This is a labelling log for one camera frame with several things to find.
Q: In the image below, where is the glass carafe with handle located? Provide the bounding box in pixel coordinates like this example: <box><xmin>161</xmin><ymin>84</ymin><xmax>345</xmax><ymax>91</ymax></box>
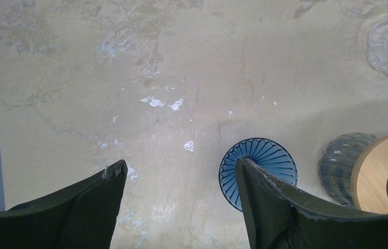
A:
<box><xmin>318</xmin><ymin>132</ymin><xmax>377</xmax><ymax>208</ymax></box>

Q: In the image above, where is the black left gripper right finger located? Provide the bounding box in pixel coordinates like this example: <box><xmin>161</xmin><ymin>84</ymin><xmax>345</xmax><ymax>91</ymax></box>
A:
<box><xmin>234</xmin><ymin>159</ymin><xmax>388</xmax><ymax>248</ymax></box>

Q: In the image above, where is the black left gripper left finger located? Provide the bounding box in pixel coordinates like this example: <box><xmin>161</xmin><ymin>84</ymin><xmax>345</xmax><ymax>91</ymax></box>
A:
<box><xmin>0</xmin><ymin>160</ymin><xmax>128</xmax><ymax>248</ymax></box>

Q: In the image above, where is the blue ribbed glass dripper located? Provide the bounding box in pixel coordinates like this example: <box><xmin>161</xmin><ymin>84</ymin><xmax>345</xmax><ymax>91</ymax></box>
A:
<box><xmin>219</xmin><ymin>137</ymin><xmax>298</xmax><ymax>212</ymax></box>

